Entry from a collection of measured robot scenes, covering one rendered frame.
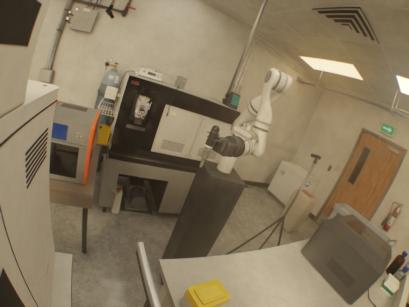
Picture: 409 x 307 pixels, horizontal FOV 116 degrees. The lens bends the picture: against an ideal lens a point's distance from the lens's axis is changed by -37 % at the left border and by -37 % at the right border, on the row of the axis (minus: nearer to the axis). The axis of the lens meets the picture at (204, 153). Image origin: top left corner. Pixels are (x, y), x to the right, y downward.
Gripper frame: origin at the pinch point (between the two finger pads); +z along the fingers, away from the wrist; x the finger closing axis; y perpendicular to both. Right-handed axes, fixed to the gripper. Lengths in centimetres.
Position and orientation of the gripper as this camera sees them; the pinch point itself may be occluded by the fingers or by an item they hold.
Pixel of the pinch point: (210, 138)
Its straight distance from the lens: 60.7
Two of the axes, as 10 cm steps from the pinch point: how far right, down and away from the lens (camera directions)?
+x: -7.1, -4.6, 5.4
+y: -3.6, 8.9, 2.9
